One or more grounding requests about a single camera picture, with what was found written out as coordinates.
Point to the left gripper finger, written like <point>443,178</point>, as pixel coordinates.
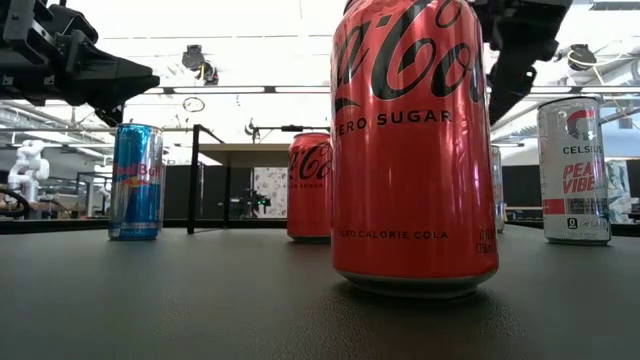
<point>115,80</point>

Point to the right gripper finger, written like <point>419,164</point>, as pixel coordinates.
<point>507,82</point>

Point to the blue silver Red Bull can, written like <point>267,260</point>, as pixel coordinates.
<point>135,200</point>

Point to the white Celsius can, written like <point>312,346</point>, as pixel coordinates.
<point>575,210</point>
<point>498,190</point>

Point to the red Coke Zero can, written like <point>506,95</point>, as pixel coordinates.
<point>410,175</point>
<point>309,200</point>

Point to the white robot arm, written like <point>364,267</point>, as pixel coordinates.
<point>30,167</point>

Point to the black round lamp fixture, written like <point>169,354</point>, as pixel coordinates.
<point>192,57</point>
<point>582,55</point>

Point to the black partition panel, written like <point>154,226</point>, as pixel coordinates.
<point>215,190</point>

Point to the colourful abstract painting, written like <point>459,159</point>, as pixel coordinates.
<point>619,190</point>

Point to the small robot with green lights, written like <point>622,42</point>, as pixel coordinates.
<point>252,202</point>

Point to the white patterned panel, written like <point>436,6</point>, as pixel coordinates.
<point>272,190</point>

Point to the black table mat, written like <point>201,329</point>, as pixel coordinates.
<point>200,310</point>

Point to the black wall screen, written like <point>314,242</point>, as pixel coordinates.
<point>522,185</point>

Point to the wooden shelf with black frame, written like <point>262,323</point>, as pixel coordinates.
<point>240,155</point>

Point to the black aluminium table frame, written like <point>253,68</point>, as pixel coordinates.
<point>60,226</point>

